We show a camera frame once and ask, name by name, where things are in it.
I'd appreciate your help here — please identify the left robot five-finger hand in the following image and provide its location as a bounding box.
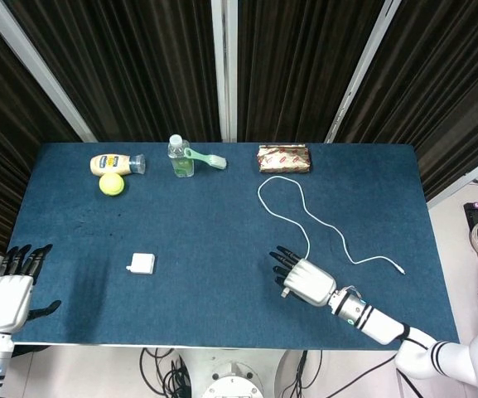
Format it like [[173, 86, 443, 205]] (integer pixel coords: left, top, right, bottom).
[[0, 243, 62, 332]]

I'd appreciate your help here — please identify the yellow tennis ball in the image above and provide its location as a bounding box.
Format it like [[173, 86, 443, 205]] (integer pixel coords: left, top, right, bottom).
[[99, 172, 124, 197]]

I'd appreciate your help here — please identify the white power adapter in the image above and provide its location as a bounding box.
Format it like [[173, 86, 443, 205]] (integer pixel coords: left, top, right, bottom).
[[125, 253, 156, 275]]

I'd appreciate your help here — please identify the clear bottle with green label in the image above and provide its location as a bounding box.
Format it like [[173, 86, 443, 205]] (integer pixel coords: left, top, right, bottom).
[[167, 133, 196, 179]]

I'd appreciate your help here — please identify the gold and red snack package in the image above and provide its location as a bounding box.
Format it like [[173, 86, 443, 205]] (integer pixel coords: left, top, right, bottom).
[[257, 143, 313, 174]]

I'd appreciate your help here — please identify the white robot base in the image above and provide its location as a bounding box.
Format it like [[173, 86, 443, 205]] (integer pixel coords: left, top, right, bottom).
[[180, 347, 302, 398]]

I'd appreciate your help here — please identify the mayonnaise squeeze bottle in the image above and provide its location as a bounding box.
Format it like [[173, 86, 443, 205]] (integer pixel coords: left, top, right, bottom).
[[89, 153, 147, 177]]

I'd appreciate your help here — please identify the white upright frame post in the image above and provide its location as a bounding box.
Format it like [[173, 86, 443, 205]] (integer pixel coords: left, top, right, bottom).
[[210, 0, 239, 143]]

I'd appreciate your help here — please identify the mint green brush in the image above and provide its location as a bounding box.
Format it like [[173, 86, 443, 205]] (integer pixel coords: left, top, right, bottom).
[[183, 148, 228, 170]]

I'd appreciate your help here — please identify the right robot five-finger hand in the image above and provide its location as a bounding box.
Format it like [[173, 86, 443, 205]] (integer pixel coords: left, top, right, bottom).
[[268, 245, 339, 308]]

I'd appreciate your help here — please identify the white USB cable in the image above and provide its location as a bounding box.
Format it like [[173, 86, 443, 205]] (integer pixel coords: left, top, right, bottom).
[[257, 175, 407, 299]]

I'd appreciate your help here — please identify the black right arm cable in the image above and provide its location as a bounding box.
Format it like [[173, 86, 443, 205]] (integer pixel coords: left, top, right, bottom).
[[325, 325, 431, 398]]

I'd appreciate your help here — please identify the white slanted frame post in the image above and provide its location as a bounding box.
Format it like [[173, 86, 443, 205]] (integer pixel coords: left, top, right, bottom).
[[324, 0, 409, 144], [0, 0, 98, 143], [427, 159, 478, 208]]

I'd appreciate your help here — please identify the blue felt table mat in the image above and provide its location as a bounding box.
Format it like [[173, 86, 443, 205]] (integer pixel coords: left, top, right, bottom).
[[2, 142, 461, 352]]

